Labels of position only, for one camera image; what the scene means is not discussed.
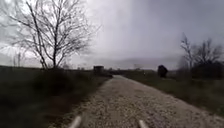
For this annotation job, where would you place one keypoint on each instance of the dark small building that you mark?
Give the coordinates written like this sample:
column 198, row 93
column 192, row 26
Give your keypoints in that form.
column 98, row 69

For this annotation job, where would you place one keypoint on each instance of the pale gravel path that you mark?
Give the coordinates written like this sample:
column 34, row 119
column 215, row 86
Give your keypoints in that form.
column 133, row 100

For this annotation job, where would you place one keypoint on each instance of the dark round bush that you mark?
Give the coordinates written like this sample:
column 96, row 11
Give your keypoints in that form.
column 162, row 71

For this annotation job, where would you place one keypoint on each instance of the large bare tree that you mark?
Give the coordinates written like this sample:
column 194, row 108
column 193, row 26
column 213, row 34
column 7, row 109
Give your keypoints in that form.
column 53, row 36

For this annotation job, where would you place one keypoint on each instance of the robot's own part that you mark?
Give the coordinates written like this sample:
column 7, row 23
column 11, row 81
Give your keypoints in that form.
column 143, row 124
column 75, row 122

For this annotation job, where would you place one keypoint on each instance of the dark grass verge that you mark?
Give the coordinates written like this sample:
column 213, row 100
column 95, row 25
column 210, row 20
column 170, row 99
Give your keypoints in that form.
column 30, row 96
column 196, row 90

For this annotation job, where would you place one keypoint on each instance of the group of bare trees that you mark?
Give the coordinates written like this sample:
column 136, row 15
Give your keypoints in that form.
column 200, row 53

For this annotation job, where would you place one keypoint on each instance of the dark hedge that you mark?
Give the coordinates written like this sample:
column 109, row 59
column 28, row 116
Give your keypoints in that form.
column 207, row 70

